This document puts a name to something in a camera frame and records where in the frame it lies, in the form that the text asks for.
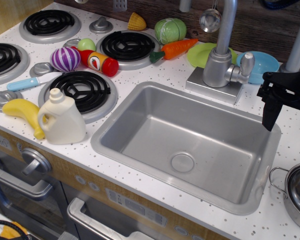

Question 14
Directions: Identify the yellow object bottom left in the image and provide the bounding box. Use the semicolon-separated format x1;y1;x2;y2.
0;221;28;239

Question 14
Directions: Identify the silver stove knob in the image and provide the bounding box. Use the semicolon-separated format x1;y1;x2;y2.
0;90;23;113
89;16;113;34
29;62;58;78

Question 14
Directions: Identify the hanging silver ladle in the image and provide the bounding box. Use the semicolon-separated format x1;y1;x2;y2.
199;0;222;33

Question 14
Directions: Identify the blue handled toy knife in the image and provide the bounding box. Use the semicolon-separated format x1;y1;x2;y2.
6;72;63;92

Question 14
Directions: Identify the silver oven door handle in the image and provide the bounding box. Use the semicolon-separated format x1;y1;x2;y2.
0;169;54;201

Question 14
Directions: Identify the silver stove knob front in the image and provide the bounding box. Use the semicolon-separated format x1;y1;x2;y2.
0;90;23;113

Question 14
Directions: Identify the silver sink basin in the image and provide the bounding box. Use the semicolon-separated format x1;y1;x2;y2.
91;82;282;215

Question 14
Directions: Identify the front stove burner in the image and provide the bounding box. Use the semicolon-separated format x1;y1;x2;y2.
38;71;118;124

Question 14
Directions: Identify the far left stove burner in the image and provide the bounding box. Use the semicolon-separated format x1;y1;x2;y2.
0;43;30;85

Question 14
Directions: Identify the silver stove knob back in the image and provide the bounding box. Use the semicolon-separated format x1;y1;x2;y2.
89;16;113;34

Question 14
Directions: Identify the back right stove burner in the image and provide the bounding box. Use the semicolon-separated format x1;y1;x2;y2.
96;30;161;71

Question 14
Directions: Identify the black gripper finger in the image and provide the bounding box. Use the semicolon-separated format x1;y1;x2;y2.
262;96;283;132

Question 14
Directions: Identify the orange toy carrot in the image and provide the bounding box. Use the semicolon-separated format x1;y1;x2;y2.
149;39;199;64

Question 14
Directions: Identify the cream detergent bottle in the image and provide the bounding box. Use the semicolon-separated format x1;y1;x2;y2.
37;88;86;145

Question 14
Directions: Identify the hanging grey spatula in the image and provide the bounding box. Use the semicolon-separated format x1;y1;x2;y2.
112;0;128;12

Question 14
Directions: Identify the yellow toy corn piece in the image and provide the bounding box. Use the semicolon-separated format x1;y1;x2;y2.
127;12;147;31

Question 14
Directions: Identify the silver stove knob middle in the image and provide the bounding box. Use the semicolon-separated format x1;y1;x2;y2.
29;62;58;78

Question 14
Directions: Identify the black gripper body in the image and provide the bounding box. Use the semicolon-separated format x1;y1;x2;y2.
257;71;300;113

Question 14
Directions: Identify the purple striped toy onion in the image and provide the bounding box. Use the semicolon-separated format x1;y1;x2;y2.
50;47;81;73

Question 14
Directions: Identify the silver toy faucet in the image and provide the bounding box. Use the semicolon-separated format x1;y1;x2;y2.
185;0;255;104

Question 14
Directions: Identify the stainless steel pot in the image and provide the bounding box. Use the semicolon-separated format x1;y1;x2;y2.
268;163;300;227

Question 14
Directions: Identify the green toy plate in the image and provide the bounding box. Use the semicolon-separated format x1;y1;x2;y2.
186;42;238;69

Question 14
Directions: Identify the blue toy bowl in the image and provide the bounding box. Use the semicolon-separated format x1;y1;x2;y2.
248;51;280;85

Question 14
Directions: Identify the silver stove knob hidden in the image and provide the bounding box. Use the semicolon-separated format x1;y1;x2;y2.
63;38;81;48

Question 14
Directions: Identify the light green toy lime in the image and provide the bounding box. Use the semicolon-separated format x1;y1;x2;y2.
77;38;96;51

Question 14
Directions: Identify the back left stove burner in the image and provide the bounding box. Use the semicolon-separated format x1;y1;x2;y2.
19;9;81;44

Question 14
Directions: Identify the green toy cabbage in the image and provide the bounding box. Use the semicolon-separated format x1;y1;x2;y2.
154;18;187;45

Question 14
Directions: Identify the stove burner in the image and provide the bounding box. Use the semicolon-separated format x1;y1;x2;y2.
0;43;30;85
19;9;81;44
96;30;161;71
38;71;118;124

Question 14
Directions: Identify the black cable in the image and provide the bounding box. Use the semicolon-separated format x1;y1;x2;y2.
0;219;34;240

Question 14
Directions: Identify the yellow toy banana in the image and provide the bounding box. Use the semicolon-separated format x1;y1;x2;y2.
2;98;45;140

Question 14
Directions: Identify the silver oven dial knob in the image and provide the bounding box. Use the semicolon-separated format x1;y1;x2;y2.
21;147;52;176

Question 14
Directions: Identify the silver dishwasher door handle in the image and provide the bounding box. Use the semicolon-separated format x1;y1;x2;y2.
67;197;153;240

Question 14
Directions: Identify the red ketchup toy bottle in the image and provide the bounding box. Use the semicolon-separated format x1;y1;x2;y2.
71;46;119;77

